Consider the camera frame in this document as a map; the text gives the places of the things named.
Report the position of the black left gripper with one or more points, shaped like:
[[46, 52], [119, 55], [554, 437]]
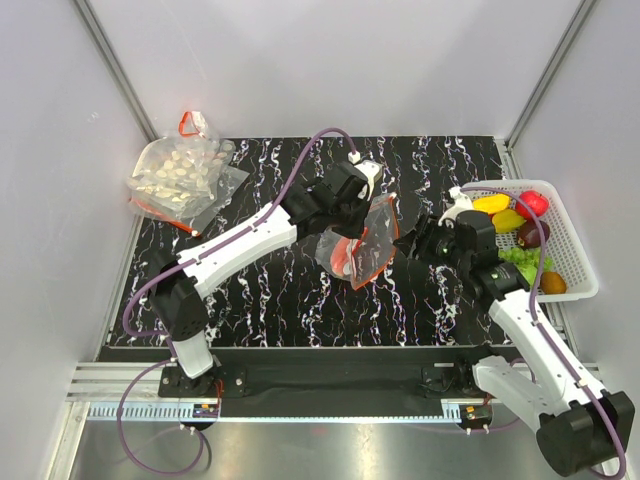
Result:
[[356, 230]]

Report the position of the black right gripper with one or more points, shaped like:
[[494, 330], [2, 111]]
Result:
[[431, 228]]

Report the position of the clear orange-zip bag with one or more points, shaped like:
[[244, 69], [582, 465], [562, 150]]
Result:
[[377, 250]]

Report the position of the watermelon slice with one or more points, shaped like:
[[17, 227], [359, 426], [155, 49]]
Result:
[[342, 256]]

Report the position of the yellow orange mango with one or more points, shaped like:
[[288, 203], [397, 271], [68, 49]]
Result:
[[492, 204]]

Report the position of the yellow starfruit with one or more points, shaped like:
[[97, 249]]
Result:
[[507, 221]]

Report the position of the dark purple plum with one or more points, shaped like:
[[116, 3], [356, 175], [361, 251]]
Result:
[[529, 235]]

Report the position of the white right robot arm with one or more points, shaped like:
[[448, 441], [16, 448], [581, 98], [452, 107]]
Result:
[[578, 424]]

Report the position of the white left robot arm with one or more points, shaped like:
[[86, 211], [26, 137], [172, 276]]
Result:
[[179, 297]]

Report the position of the orange bag loop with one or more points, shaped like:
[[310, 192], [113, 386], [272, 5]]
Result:
[[193, 123]]

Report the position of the green grapes bunch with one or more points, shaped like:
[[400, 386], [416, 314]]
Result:
[[526, 261]]

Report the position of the red apple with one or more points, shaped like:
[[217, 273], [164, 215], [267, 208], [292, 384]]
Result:
[[531, 202]]

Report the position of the brown kiwi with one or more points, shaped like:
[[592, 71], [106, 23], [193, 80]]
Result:
[[552, 283]]

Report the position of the pile of spare bags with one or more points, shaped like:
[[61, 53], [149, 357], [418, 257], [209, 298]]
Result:
[[184, 181]]

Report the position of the white plastic basket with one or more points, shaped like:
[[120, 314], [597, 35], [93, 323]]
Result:
[[566, 254]]

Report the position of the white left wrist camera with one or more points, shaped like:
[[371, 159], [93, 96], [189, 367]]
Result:
[[370, 169]]

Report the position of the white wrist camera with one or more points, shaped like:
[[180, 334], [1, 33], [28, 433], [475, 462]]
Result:
[[370, 169], [461, 203]]

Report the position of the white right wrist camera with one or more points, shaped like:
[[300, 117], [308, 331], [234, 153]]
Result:
[[461, 203]]

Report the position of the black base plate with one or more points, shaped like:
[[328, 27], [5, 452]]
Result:
[[239, 373]]

